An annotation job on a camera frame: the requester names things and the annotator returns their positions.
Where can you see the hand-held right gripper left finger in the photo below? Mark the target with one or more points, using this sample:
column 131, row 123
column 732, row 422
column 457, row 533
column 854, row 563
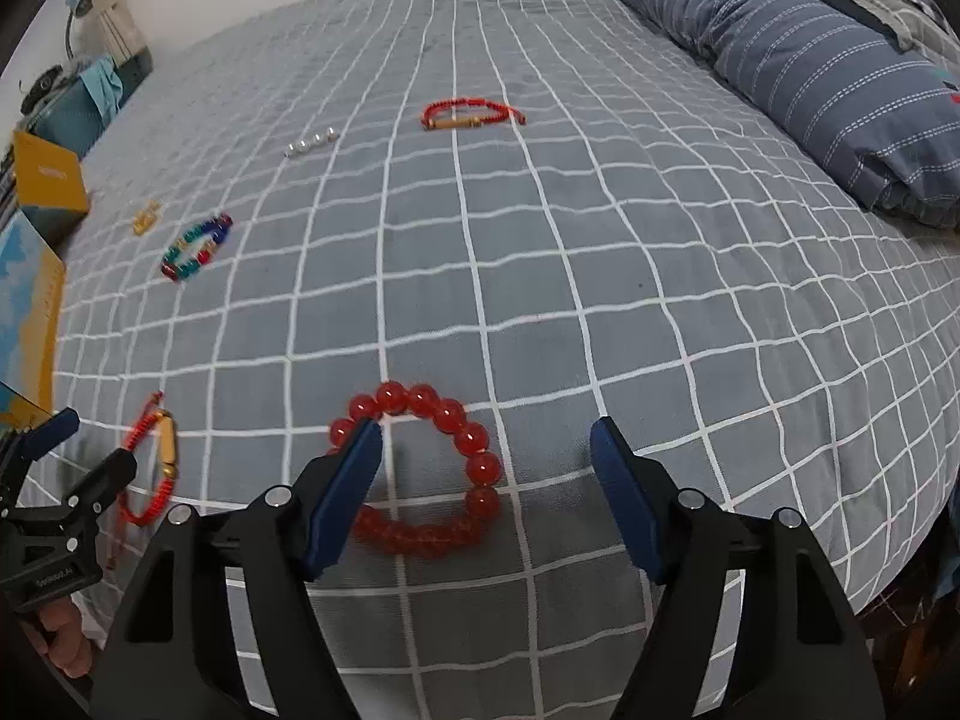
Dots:
column 345, row 499

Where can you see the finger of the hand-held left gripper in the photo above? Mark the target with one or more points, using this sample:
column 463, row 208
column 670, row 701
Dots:
column 49, row 431
column 105, row 476

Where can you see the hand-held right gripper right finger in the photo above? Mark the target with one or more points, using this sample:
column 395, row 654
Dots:
column 626, row 491

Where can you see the person's left hand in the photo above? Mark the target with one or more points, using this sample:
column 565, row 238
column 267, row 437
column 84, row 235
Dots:
column 64, row 637

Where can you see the blue sky print box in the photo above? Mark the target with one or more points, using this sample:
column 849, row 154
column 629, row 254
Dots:
column 26, row 300

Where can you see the small gold ornament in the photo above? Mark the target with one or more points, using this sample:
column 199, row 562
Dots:
column 144, row 221

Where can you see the grey checked bed sheet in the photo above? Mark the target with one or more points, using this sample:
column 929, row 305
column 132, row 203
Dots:
column 525, row 277

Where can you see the yellow cardboard box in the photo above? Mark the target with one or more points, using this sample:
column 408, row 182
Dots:
column 49, row 172

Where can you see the teal storage box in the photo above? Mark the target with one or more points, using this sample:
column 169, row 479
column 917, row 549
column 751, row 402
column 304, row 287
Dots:
column 67, row 120

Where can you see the teal cloth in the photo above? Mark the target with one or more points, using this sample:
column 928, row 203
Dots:
column 101, row 86

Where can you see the white desk lamp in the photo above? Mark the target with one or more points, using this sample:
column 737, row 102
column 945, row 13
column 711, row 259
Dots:
column 80, row 4

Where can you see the blue striped duvet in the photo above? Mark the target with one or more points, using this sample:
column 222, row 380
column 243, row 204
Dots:
column 810, row 67

